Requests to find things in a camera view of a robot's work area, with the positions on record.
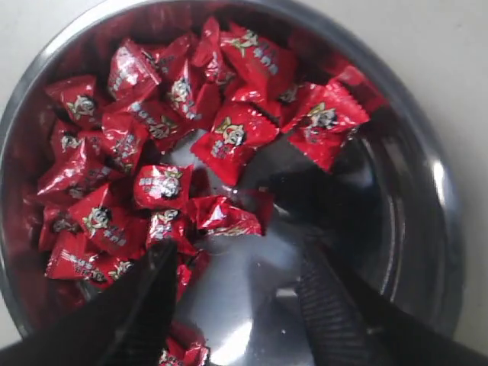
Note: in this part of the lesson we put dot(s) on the round stainless steel plate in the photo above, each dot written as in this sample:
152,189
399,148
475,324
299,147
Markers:
388,209

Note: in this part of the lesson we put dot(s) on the red wrapped candy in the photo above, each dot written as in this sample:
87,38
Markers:
184,345
131,69
325,116
75,258
77,96
162,186
238,131
110,224
267,70

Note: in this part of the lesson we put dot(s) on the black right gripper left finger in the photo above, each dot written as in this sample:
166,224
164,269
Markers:
127,324

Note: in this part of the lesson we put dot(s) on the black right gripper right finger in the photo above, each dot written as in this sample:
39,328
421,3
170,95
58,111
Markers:
349,323

